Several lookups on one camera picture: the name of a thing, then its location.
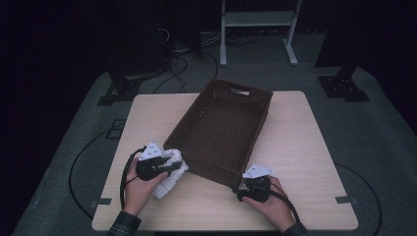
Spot dark equipment cabinet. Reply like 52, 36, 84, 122
107, 0, 169, 76

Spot tangle of black cables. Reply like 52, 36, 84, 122
151, 28, 190, 94

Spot white knitted cloth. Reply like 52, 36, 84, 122
151, 148, 190, 200

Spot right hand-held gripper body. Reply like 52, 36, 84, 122
240, 164, 274, 204

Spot white metal stand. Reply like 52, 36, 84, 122
219, 0, 303, 68

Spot black stand base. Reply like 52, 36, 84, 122
318, 65, 371, 102
96, 70, 142, 107

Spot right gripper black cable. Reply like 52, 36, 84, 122
268, 183, 301, 224

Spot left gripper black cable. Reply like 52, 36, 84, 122
119, 146, 147, 210

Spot person's right hand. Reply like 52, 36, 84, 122
244, 177, 298, 233

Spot person's left hand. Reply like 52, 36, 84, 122
122, 157, 168, 217

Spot curved black floor cable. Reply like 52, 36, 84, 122
200, 50, 219, 83

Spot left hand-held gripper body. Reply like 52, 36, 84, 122
136, 142, 165, 182

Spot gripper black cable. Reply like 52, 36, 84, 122
268, 183, 301, 224
119, 146, 147, 210

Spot grey tape strip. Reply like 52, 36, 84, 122
334, 195, 358, 206
89, 198, 112, 209

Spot long black floor cable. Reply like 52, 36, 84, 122
68, 127, 127, 220
333, 162, 384, 236

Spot brown woven basket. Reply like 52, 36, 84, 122
162, 78, 274, 189

